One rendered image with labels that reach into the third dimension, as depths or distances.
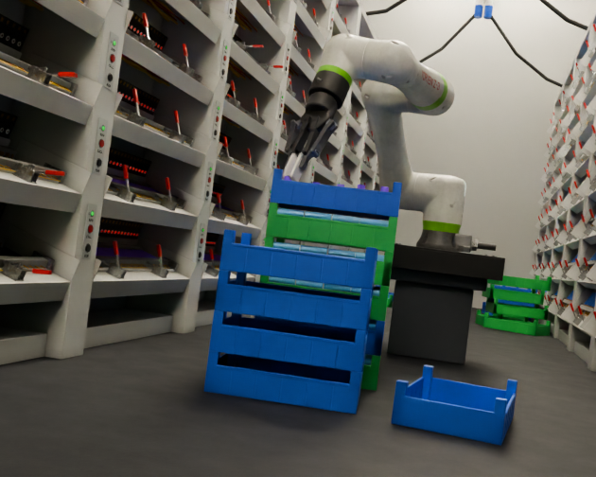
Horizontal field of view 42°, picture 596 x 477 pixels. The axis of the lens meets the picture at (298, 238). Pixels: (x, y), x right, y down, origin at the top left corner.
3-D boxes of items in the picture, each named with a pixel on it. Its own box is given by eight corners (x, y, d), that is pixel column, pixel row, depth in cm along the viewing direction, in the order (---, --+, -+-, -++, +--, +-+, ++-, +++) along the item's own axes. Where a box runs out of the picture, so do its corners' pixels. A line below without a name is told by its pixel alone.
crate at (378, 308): (385, 314, 196) (389, 284, 196) (385, 321, 176) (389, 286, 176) (270, 299, 200) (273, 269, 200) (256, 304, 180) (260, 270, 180)
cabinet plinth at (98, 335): (289, 309, 380) (290, 298, 380) (44, 356, 167) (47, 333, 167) (258, 304, 384) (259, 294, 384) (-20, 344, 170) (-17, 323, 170)
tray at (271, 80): (274, 95, 303) (285, 73, 303) (225, 52, 244) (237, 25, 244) (231, 76, 308) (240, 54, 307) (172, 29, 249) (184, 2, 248)
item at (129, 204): (192, 230, 234) (210, 188, 234) (95, 216, 176) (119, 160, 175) (136, 203, 239) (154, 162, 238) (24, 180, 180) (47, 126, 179)
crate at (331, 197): (396, 221, 196) (400, 190, 197) (397, 217, 176) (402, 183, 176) (281, 207, 200) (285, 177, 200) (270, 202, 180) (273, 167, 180)
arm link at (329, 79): (307, 68, 192) (338, 66, 187) (328, 97, 201) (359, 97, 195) (298, 87, 190) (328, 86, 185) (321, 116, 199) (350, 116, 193)
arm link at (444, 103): (414, 117, 239) (419, 78, 239) (455, 119, 234) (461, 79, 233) (398, 107, 222) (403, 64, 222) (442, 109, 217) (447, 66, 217)
